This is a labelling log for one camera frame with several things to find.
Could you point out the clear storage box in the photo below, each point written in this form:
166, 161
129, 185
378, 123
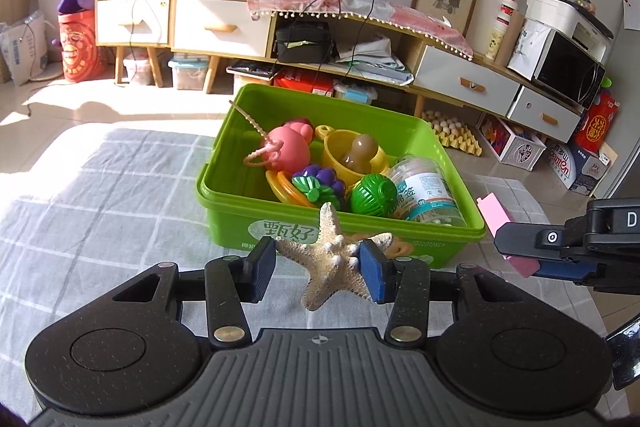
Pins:
355, 93
137, 71
187, 74

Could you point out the pink pig toy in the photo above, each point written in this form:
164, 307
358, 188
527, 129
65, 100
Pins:
290, 147

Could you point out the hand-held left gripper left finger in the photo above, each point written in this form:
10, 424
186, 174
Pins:
260, 269

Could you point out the yellow egg tray with eggs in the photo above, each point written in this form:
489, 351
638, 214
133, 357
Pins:
452, 132

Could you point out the pink fringed runner cloth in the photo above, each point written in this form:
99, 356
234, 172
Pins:
400, 14

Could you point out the red gift box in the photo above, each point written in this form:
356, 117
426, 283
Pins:
595, 122

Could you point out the pink block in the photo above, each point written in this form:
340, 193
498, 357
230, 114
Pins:
492, 212

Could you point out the red flat box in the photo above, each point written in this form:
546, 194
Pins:
302, 82

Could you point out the wooden cabinet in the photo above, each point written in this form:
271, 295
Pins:
390, 67

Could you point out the green plastic box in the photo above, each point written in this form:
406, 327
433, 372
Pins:
225, 202

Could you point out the white printer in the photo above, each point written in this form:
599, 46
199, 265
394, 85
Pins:
570, 17

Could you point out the beige starfish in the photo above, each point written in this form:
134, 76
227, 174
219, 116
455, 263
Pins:
325, 257

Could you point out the purple toy grapes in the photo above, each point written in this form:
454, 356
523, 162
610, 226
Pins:
320, 182

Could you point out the white sack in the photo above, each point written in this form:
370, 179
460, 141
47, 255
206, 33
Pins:
22, 49

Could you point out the grey refrigerator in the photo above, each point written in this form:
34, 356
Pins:
625, 57

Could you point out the black bag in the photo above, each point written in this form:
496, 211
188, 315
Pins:
305, 42

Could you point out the black and white microwave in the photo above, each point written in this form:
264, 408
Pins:
560, 62

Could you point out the white box with red print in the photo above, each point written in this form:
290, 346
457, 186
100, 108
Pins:
510, 142

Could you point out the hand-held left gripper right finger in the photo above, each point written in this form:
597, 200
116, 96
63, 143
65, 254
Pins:
376, 272

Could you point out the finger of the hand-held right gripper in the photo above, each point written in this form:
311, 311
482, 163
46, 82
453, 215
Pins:
565, 271
525, 239

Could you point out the brown bottle-shaped toy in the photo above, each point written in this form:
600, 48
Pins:
359, 154

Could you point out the red printed bag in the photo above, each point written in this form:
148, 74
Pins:
80, 47

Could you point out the yellow toy pot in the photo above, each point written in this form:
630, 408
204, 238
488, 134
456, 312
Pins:
335, 147

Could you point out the small green ball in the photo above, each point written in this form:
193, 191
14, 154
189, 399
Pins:
607, 82

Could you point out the blue and white carton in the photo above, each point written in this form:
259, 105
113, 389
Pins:
575, 167

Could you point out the grey checked tablecloth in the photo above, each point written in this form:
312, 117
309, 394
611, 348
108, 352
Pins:
100, 207

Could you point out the tall printed cup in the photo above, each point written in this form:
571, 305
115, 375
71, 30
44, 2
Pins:
500, 32

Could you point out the clear cotton swab jar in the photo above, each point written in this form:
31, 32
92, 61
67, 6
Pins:
430, 197

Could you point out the white drawer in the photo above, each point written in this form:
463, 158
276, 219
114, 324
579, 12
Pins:
132, 19
545, 114
465, 74
220, 27

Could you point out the pile of folded papers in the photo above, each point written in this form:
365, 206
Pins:
372, 57

